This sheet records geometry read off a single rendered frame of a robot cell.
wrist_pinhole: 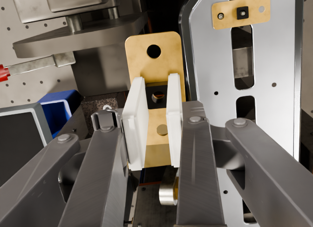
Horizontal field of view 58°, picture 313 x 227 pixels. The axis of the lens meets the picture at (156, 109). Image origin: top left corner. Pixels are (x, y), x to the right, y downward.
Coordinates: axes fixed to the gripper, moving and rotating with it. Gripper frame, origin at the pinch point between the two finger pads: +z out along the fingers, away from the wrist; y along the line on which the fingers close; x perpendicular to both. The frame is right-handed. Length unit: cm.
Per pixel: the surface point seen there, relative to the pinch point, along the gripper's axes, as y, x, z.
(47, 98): -33, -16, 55
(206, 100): 6.2, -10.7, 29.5
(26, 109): -15.2, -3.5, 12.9
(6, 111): -17.6, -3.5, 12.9
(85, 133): -17.5, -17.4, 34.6
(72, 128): -21.3, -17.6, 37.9
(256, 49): 14.3, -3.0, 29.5
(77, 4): -6.6, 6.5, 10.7
